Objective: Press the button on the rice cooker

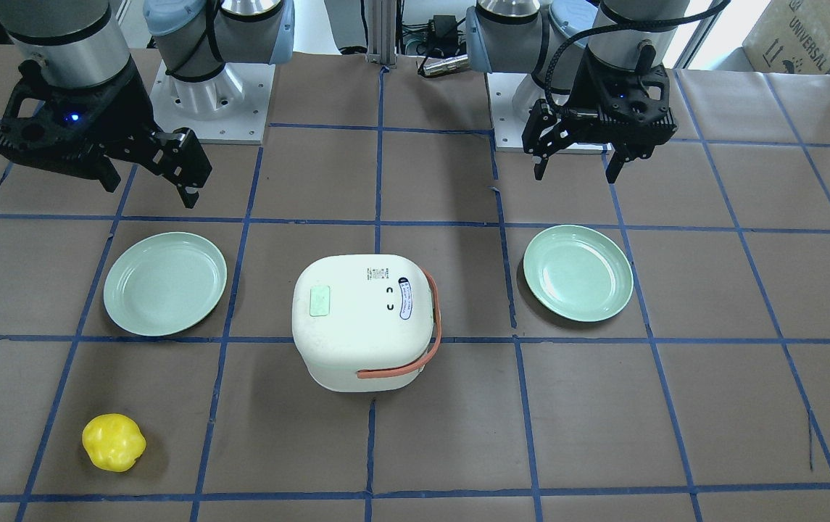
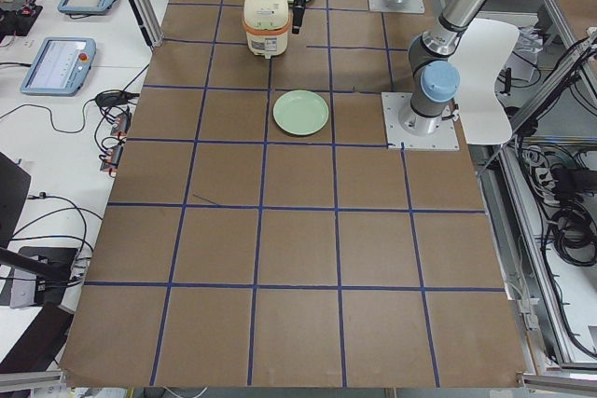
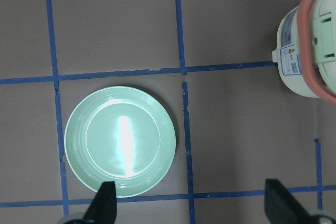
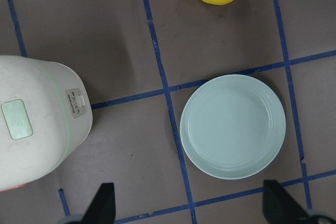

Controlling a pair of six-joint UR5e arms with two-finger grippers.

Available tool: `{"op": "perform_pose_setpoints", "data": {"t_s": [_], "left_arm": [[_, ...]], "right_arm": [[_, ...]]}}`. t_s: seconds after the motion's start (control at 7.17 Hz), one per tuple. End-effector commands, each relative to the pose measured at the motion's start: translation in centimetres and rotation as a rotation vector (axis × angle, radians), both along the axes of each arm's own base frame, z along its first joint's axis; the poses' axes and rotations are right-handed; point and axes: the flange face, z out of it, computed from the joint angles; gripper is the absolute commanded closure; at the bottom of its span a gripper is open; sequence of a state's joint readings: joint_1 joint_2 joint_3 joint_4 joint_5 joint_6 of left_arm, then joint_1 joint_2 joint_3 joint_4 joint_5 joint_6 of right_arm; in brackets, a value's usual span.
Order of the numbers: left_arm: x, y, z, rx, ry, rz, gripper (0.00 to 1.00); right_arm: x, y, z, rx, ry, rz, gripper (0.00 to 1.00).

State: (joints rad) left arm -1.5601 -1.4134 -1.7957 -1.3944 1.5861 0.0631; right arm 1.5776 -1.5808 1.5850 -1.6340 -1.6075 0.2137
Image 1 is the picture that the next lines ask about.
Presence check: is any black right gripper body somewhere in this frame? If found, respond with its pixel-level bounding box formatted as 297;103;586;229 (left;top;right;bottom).
0;59;162;181

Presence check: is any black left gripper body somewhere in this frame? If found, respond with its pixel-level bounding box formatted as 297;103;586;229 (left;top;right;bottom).
560;44;678;154

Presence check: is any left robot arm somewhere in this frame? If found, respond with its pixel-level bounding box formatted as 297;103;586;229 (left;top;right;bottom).
463;1;689;183

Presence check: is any green plate near right arm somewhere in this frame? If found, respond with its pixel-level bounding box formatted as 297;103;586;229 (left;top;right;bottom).
103;231;227;337

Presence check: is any green plate near left arm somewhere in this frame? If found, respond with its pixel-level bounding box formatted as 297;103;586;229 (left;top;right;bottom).
522;225;634;323

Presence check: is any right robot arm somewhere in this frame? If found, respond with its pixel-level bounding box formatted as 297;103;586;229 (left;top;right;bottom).
0;1;296;208

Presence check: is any white rice cooker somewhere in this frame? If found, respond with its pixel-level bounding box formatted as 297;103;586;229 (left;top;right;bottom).
291;254;442;393

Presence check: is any black power adapter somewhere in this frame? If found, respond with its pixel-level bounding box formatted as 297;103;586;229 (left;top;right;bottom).
427;14;459;46

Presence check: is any cardboard box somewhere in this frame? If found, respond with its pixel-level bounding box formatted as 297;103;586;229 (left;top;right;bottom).
742;1;830;74

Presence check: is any yellow toy bell pepper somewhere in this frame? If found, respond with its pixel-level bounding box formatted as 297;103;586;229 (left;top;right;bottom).
81;413;146;473

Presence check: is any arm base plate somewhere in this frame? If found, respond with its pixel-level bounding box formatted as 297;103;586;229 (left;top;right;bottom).
485;71;607;154
150;63;276;145

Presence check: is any aluminium frame post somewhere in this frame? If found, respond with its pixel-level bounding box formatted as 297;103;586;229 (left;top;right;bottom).
362;1;402;69

